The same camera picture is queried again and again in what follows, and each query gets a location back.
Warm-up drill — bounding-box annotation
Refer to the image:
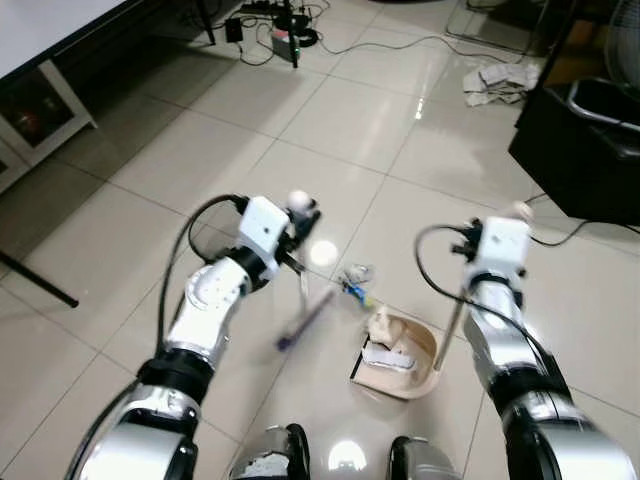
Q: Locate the purple broom with metal handle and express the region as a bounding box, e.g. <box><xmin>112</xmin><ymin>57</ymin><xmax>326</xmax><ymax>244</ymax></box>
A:
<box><xmin>276</xmin><ymin>188</ymin><xmax>338</xmax><ymax>353</ymax></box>

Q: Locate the beige long-handled dustpan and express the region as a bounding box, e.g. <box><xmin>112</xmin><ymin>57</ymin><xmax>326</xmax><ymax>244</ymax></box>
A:
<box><xmin>349</xmin><ymin>200</ymin><xmax>535</xmax><ymax>402</ymax></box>

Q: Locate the white crumpled paper scrap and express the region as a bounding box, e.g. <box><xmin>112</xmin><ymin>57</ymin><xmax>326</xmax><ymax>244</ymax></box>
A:
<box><xmin>340</xmin><ymin>264</ymin><xmax>377</xmax><ymax>291</ymax></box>

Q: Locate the blue and yellow wrapper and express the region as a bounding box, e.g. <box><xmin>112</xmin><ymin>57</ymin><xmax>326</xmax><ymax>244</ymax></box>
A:
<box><xmin>344</xmin><ymin>284</ymin><xmax>380</xmax><ymax>307</ymax></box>

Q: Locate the large crumpled beige paper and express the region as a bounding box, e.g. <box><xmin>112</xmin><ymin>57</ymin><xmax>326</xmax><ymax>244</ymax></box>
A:
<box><xmin>363</xmin><ymin>308</ymin><xmax>413</xmax><ymax>368</ymax></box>

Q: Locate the black cabinet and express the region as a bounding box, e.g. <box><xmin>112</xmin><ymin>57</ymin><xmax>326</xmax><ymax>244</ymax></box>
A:
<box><xmin>507</xmin><ymin>78</ymin><xmax>640</xmax><ymax>228</ymax></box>

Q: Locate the white crumpled rag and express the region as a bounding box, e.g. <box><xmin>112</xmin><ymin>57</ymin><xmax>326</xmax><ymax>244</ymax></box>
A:
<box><xmin>461</xmin><ymin>61</ymin><xmax>542</xmax><ymax>107</ymax></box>

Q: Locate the black device with green light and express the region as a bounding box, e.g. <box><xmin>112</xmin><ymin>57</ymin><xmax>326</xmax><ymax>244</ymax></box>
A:
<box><xmin>268</xmin><ymin>8</ymin><xmax>322</xmax><ymax>69</ymax></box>

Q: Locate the black power adapter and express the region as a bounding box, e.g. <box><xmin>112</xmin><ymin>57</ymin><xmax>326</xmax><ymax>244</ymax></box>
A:
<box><xmin>224</xmin><ymin>15</ymin><xmax>247</xmax><ymax>46</ymax></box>

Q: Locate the robot right leg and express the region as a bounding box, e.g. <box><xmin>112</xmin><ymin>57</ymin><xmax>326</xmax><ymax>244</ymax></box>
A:
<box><xmin>387</xmin><ymin>434</ymin><xmax>462</xmax><ymax>480</ymax></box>

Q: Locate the robot leg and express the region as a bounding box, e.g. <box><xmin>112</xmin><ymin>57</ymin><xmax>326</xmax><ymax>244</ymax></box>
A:
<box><xmin>229</xmin><ymin>424</ymin><xmax>312</xmax><ymax>480</ymax></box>
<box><xmin>387</xmin><ymin>434</ymin><xmax>462</xmax><ymax>480</ymax></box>

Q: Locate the robot left leg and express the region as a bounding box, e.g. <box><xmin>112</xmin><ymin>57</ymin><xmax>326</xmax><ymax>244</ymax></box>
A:
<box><xmin>229</xmin><ymin>424</ymin><xmax>312</xmax><ymax>480</ymax></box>

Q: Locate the standing fan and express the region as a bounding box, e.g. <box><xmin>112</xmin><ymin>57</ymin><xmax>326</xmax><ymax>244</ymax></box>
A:
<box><xmin>598</xmin><ymin>0</ymin><xmax>640</xmax><ymax>93</ymax></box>

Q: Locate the white glass-door cabinet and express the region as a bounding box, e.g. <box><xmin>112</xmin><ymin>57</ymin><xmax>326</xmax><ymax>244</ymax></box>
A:
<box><xmin>0</xmin><ymin>58</ymin><xmax>99</xmax><ymax>193</ymax></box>

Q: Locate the white table with black legs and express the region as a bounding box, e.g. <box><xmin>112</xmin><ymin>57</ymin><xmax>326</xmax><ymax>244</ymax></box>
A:
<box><xmin>0</xmin><ymin>0</ymin><xmax>133</xmax><ymax>309</ymax></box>

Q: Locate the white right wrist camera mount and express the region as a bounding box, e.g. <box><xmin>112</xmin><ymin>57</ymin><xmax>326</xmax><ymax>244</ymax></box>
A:
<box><xmin>477</xmin><ymin>217</ymin><xmax>532</xmax><ymax>292</ymax></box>

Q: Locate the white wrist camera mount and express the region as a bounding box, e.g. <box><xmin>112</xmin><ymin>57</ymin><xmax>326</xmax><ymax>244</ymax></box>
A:
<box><xmin>237</xmin><ymin>195</ymin><xmax>294</xmax><ymax>278</ymax></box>
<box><xmin>477</xmin><ymin>217</ymin><xmax>532</xmax><ymax>292</ymax></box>

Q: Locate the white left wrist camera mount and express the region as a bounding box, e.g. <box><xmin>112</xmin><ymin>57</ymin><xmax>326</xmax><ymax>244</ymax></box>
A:
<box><xmin>237</xmin><ymin>195</ymin><xmax>294</xmax><ymax>278</ymax></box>

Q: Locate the black floor cable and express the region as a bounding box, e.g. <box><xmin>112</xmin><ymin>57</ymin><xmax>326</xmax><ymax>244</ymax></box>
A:
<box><xmin>528</xmin><ymin>190</ymin><xmax>603</xmax><ymax>248</ymax></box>

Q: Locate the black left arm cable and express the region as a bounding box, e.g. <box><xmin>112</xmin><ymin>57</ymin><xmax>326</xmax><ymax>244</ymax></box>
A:
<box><xmin>155</xmin><ymin>193</ymin><xmax>246</xmax><ymax>353</ymax></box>

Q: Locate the thin white floor cable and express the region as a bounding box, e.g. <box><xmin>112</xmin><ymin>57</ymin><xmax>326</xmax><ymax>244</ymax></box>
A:
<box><xmin>300</xmin><ymin>30</ymin><xmax>521</xmax><ymax>71</ymax></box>

